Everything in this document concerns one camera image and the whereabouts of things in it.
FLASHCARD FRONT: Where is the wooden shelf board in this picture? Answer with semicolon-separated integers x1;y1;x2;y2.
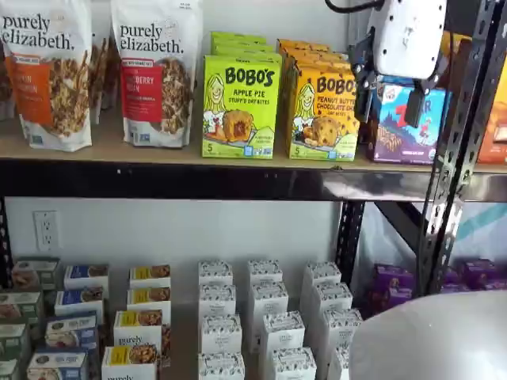
0;106;507;175

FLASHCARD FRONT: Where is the green granola box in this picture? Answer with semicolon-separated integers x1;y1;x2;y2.
10;256;61;292
0;291;44;326
0;323;32;360
0;358;21;380

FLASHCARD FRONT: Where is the blue granola box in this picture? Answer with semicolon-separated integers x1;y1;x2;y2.
26;347;90;380
54;286;105;317
44;312;99;350
63;264;110;291

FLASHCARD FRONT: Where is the purple snack box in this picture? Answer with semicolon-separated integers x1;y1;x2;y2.
460;258;499;291
373;264;416;314
440;268;462;293

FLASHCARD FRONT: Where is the orange Bobo's peanut butter box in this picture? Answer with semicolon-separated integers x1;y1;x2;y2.
285;55;353;76
288;63;360;162
281;47;346;61
276;38;331;55

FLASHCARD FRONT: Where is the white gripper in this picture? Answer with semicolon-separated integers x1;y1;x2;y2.
347;0;447;127

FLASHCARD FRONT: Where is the yellow label granola box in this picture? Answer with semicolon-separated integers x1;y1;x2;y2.
101;344;160;380
128;264;172;290
126;286;173;314
112;309;164;350

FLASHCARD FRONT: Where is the white wall outlet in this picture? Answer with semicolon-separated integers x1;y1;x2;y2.
32;210;61;253

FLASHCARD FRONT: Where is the perforated metal upright post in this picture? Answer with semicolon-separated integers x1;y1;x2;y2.
415;0;507;298

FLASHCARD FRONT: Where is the orange brown snack box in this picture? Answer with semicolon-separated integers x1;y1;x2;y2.
476;51;507;165
440;30;473;94

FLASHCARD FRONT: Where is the black diagonal shelf brace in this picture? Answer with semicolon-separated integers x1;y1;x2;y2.
373;201;427;254

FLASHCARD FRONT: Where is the black perforated upright post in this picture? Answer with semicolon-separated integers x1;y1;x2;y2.
0;196;14;290
339;200;367;287

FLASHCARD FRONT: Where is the black shelf beam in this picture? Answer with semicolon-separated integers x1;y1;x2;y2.
0;157;507;203

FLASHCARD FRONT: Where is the white granola bag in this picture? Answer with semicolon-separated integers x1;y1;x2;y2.
0;39;17;122

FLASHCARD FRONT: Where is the green Bobo's apple pie box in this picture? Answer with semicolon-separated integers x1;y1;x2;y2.
209;31;268;45
213;47;283;60
211;40;275;53
201;54;283;160

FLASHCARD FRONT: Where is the purple Zbar box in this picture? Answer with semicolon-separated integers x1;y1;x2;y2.
363;74;453;165

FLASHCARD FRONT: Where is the white patterned carton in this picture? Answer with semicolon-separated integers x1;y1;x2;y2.
261;311;307;354
328;345;353;380
247;258;284;284
198;283;238;317
197;351;246;380
270;347;318;380
197;260;234;287
250;281;289;318
303;260;343;287
199;313;243;355
311;281;354;314
322;308;364;348

